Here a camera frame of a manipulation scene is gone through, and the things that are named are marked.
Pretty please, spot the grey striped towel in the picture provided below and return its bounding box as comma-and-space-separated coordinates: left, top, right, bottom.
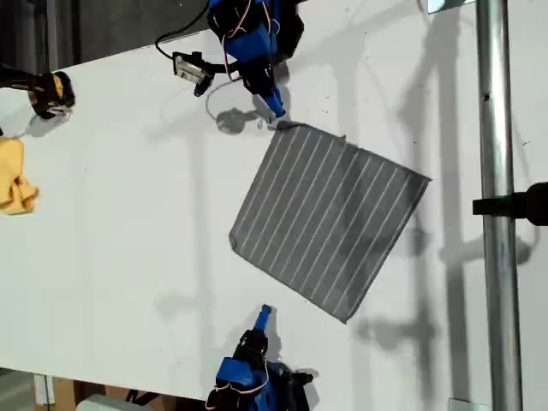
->
228, 121, 433, 325

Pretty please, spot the black yellow power tool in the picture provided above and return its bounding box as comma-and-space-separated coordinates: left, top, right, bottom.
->
0, 63, 77, 121

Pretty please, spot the yellow cloth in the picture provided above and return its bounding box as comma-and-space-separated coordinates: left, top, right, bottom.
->
0, 135, 40, 217

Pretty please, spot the black clamp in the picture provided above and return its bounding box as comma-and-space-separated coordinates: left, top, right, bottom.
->
472, 181, 548, 228

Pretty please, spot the short black camera stalk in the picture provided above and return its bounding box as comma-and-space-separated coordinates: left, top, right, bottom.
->
205, 61, 243, 74

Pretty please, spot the red white servo wire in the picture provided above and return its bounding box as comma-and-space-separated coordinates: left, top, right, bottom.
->
211, 361, 271, 397
221, 0, 280, 82

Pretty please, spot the black camera box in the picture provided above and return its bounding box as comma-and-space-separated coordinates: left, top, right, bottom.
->
172, 51, 215, 98
280, 370, 316, 411

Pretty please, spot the black camera cable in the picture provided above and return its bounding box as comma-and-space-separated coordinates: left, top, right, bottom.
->
154, 0, 215, 59

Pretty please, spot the steel post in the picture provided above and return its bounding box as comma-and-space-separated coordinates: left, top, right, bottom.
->
474, 0, 526, 411

